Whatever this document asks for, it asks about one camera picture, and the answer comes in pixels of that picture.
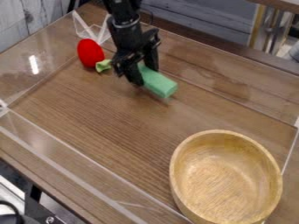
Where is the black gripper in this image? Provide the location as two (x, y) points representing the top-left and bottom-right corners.
(107, 16), (162, 87)

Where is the green rectangular block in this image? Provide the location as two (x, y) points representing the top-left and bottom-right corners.
(138, 64), (178, 98)

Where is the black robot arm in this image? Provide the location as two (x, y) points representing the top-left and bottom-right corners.
(103, 0), (160, 87)

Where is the wooden brown bowl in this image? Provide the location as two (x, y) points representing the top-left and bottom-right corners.
(170, 129), (283, 224)

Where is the red plush strawberry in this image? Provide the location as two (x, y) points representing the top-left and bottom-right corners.
(78, 38), (112, 73)

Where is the clear acrylic corner bracket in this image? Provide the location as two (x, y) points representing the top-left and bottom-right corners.
(71, 11), (111, 46)

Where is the gold metal chair frame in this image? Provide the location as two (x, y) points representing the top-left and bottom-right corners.
(249, 4), (295, 55)

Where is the clear acrylic front wall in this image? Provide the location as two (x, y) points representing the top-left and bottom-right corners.
(0, 101), (191, 224)

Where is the black cable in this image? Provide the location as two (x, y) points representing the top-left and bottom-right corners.
(0, 200), (27, 224)

